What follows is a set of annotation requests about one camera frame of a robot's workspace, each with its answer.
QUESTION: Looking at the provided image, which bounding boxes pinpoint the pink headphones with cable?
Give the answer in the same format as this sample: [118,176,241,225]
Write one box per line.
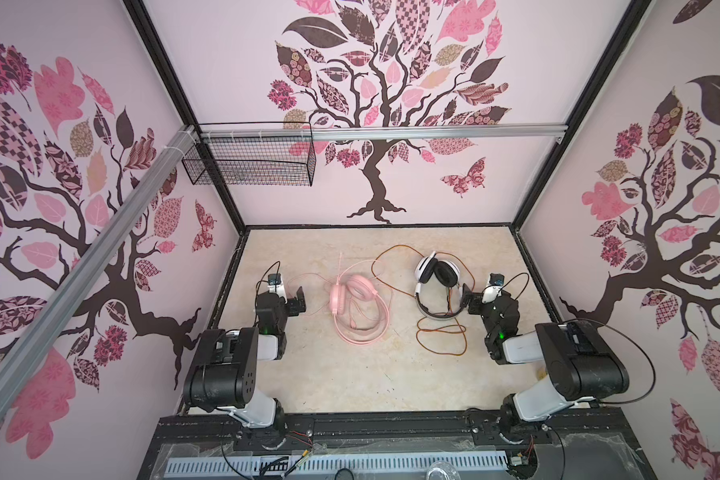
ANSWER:
[287,254,394,346]

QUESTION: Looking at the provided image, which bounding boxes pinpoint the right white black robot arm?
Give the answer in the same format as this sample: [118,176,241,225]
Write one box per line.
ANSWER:
[460,286,630,443]

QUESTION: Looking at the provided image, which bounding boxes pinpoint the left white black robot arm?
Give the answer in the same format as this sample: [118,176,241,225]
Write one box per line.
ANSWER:
[183,289,307,434]

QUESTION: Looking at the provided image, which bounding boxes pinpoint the white black headphones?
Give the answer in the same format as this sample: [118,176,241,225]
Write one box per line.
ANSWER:
[414,251,473,320]

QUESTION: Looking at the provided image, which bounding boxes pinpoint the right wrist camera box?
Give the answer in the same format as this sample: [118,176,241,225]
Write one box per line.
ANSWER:
[482,273,505,304]

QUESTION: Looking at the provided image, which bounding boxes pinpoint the black wire mesh basket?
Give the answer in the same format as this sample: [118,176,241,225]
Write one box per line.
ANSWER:
[182,120,317,187]

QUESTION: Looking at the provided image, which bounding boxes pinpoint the white slotted cable duct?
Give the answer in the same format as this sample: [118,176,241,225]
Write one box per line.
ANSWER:
[163,451,508,479]

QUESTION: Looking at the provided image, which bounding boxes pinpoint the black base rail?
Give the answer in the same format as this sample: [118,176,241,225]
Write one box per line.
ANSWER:
[138,408,655,479]

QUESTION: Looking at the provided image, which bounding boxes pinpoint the back aluminium rail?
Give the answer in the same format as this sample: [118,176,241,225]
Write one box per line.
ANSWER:
[201,123,568,142]

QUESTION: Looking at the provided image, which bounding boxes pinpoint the aluminium rail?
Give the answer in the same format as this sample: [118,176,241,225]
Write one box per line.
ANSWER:
[0,125,197,421]
[201,123,568,142]

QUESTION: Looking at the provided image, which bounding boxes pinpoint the left aluminium rail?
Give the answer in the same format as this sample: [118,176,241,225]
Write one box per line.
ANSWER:
[0,125,197,421]

